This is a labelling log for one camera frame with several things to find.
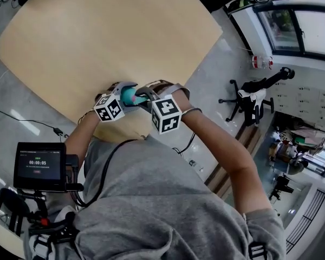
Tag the black floor equipment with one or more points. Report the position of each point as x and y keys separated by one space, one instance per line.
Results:
x=281 y=185

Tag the person's grey shirt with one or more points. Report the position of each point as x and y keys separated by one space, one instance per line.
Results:
x=151 y=199

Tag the person's right forearm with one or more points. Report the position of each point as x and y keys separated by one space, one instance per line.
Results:
x=219 y=145

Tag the person's right hand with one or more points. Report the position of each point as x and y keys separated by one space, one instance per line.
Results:
x=162 y=87

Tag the clear red label water bottle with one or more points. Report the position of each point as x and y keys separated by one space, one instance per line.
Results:
x=260 y=62

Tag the black metal rack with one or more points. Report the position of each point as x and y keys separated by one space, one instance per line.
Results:
x=306 y=221

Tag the teal small object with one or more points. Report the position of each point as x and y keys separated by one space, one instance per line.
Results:
x=128 y=96

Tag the cluttered work desk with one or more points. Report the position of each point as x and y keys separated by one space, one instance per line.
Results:
x=300 y=139

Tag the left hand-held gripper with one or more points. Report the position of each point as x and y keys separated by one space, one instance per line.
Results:
x=109 y=108

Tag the black kick scooter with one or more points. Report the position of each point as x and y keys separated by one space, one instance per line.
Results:
x=285 y=73

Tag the person's left forearm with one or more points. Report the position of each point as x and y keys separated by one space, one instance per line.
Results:
x=81 y=134

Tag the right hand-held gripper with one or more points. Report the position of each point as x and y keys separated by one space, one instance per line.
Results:
x=166 y=112

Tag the black white chest harness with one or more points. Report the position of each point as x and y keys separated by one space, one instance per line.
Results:
x=54 y=234

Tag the large black framed window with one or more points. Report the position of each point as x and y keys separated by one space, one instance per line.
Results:
x=287 y=31

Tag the black stool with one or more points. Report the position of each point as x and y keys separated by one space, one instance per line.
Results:
x=10 y=199

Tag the white lockers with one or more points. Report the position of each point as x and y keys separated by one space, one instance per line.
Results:
x=300 y=101

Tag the black green backpack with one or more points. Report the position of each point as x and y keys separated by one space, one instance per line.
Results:
x=239 y=5

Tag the black monitor mount rig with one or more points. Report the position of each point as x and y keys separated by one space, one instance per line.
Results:
x=40 y=199

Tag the white cloth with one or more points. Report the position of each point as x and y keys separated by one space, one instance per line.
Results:
x=245 y=93

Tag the black office chair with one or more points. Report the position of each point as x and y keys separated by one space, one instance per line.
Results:
x=249 y=110

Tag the stack of wooden planks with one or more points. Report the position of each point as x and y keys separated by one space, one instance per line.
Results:
x=233 y=158

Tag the black monitor screen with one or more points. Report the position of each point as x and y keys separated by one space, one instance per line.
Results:
x=40 y=166

